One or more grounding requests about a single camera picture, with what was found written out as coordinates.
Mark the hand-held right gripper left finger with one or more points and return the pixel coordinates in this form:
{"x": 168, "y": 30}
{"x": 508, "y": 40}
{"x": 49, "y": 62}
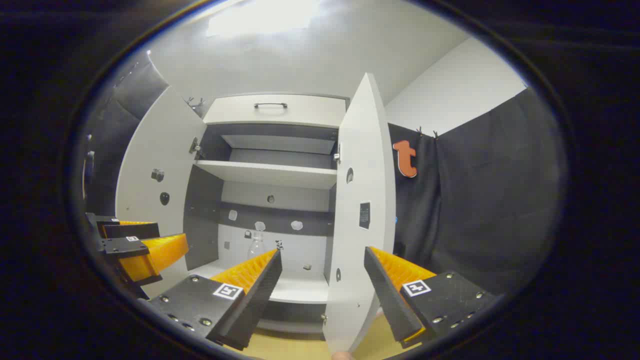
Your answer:
{"x": 260, "y": 300}

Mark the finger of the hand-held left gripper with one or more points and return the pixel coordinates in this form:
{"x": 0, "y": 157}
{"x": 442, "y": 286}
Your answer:
{"x": 132, "y": 230}
{"x": 120, "y": 246}

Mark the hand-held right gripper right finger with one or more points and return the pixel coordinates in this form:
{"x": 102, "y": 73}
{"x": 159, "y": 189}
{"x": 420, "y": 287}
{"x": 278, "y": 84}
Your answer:
{"x": 387, "y": 300}

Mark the white and grey cabinet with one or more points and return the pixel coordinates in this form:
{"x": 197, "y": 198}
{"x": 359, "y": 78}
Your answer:
{"x": 275, "y": 252}

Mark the clear bottle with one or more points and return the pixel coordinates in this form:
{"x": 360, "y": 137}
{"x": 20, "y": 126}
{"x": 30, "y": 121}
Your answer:
{"x": 256, "y": 247}

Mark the white camera-sticker cabinet door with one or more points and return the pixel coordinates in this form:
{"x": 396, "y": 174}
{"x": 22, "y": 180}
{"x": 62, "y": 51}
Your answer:
{"x": 160, "y": 145}

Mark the white headphones-sticker cabinet door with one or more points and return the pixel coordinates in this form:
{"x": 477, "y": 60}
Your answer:
{"x": 360, "y": 150}

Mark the metal door hinge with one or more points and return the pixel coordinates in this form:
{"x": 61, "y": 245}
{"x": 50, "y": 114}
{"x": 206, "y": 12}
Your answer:
{"x": 194, "y": 146}
{"x": 338, "y": 155}

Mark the white cabinet shelf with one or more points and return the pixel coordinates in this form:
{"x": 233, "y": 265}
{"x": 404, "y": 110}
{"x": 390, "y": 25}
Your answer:
{"x": 270, "y": 174}

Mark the black backdrop cloth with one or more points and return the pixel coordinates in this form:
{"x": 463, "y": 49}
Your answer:
{"x": 475, "y": 200}
{"x": 130, "y": 95}

